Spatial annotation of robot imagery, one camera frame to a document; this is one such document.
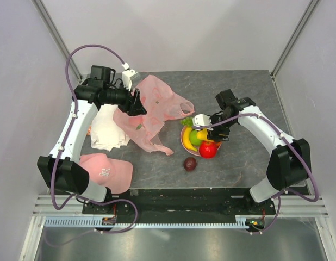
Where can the left aluminium frame post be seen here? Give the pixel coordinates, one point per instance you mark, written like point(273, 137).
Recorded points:
point(51, 27)

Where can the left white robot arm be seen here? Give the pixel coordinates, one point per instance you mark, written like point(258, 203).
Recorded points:
point(60, 169)

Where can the right aluminium frame post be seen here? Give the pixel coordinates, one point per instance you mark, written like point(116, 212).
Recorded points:
point(298, 30)

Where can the dark purple fake plum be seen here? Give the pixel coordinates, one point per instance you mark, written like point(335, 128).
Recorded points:
point(190, 164)

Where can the pink plastic bag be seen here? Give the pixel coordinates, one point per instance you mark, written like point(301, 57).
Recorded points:
point(162, 104)

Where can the aluminium frame post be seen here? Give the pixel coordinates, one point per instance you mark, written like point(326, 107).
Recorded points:
point(298, 30)
point(51, 27)

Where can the yellow fake banana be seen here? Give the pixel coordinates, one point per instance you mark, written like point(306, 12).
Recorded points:
point(185, 140)

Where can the white cloth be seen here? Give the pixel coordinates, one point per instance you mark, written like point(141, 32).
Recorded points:
point(104, 132)

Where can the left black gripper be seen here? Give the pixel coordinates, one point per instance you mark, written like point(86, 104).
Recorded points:
point(131, 101)

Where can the green fake apple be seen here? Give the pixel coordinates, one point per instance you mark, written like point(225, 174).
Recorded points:
point(193, 138)

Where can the grey cable duct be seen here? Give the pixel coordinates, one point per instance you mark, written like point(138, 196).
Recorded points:
point(101, 222)

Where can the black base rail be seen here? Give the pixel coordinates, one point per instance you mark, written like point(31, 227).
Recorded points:
point(224, 201)

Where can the pink plate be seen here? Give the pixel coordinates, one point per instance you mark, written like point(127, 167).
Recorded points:
point(193, 153)

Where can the red fake fruit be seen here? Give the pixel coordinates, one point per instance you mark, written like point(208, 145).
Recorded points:
point(208, 149)

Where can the pink baseball cap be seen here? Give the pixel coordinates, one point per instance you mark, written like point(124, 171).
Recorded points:
point(110, 173)

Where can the yellow fake mango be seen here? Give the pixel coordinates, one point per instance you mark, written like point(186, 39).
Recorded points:
point(202, 135)

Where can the green fake grapes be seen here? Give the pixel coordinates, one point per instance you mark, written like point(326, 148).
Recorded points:
point(188, 121)

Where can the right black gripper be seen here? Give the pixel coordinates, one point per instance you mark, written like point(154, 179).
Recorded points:
point(213, 134)

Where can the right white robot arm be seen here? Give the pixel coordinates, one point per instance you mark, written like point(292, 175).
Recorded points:
point(289, 162)

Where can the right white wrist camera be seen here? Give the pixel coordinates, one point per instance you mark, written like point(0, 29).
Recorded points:
point(201, 121)

